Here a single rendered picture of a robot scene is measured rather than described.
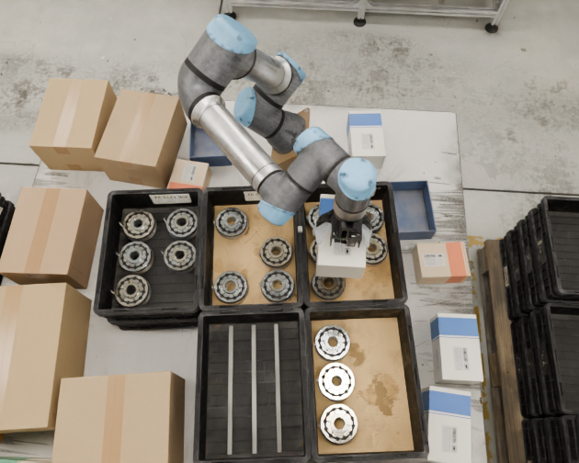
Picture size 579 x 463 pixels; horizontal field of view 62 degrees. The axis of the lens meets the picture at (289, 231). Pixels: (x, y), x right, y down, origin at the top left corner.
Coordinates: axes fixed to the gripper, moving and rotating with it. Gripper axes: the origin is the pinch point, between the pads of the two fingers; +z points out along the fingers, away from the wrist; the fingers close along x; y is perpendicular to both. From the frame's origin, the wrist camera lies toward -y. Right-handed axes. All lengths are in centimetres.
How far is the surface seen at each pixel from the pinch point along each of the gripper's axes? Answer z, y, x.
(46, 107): 26, -54, -105
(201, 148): 41, -50, -51
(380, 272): 28.1, 0.4, 15.2
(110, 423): 21, 50, -58
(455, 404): 32, 38, 37
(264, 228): 28.2, -12.4, -22.8
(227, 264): 28.1, 0.7, -33.4
